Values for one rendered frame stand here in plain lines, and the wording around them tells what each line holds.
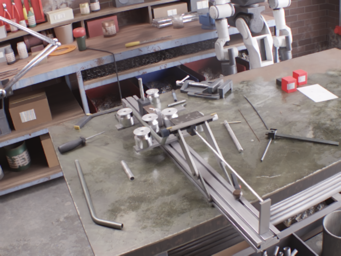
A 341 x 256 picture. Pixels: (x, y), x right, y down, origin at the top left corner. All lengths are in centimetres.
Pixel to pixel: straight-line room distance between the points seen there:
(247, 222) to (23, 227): 185
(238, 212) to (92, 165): 50
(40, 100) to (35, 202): 69
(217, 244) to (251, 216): 90
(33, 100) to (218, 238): 149
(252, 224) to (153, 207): 26
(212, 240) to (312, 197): 58
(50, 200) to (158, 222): 178
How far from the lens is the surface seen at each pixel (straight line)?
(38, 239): 238
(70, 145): 129
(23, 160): 282
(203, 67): 336
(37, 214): 257
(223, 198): 93
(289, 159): 112
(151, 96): 150
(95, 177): 113
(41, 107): 257
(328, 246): 191
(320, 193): 205
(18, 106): 256
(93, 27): 306
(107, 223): 94
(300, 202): 198
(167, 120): 121
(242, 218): 88
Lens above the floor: 149
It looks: 28 degrees down
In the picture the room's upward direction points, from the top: 8 degrees counter-clockwise
